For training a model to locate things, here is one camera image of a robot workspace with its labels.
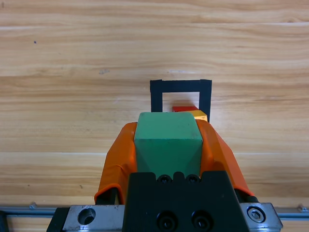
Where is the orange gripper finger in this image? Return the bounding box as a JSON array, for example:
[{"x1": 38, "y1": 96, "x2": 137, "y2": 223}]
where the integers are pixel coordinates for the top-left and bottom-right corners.
[
  {"x1": 94, "y1": 122, "x2": 140, "y2": 206},
  {"x1": 195, "y1": 119, "x2": 259, "y2": 204}
]

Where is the yellow cube block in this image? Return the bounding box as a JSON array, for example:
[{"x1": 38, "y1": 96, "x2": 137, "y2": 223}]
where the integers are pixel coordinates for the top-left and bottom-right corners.
[{"x1": 189, "y1": 110, "x2": 208, "y2": 122}]

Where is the green cube block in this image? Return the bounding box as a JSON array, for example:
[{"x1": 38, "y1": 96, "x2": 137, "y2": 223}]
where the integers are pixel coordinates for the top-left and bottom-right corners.
[{"x1": 133, "y1": 112, "x2": 203, "y2": 177}]

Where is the red cube block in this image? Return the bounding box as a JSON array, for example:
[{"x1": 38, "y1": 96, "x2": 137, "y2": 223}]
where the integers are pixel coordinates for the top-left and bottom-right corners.
[{"x1": 172, "y1": 106, "x2": 197, "y2": 113}]

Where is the black tape square outline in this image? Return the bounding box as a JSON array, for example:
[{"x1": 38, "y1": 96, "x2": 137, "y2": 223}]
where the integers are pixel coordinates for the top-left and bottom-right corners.
[{"x1": 149, "y1": 79, "x2": 212, "y2": 123}]

